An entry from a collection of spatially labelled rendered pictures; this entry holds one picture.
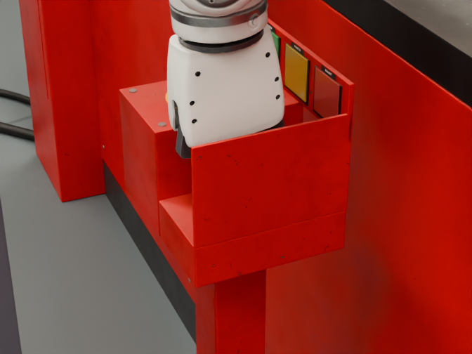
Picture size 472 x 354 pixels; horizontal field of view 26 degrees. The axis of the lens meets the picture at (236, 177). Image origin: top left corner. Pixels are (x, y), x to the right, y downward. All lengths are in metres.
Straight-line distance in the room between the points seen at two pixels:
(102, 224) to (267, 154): 1.38
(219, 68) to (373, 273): 0.37
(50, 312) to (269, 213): 1.13
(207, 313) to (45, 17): 1.17
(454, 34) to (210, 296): 0.37
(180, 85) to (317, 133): 0.14
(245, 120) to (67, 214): 1.43
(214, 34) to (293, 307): 0.63
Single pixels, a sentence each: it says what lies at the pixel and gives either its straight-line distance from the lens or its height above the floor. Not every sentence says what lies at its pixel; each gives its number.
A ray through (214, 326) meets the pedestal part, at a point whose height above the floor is 0.55.
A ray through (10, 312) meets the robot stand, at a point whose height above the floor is 0.60.
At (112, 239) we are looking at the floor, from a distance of 2.23.
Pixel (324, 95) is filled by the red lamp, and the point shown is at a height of 0.81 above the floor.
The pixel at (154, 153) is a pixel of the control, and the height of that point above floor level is 0.76.
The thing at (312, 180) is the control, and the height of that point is 0.75.
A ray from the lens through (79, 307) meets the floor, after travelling 2.04.
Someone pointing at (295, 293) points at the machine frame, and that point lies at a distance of 1.39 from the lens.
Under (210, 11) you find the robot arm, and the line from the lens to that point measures 0.78.
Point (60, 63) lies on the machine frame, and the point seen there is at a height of 0.34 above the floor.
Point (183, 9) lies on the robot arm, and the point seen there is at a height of 0.92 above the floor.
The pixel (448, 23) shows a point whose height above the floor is 0.88.
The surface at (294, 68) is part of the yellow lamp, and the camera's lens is 1.02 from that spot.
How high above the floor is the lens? 1.24
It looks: 30 degrees down
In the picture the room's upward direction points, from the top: straight up
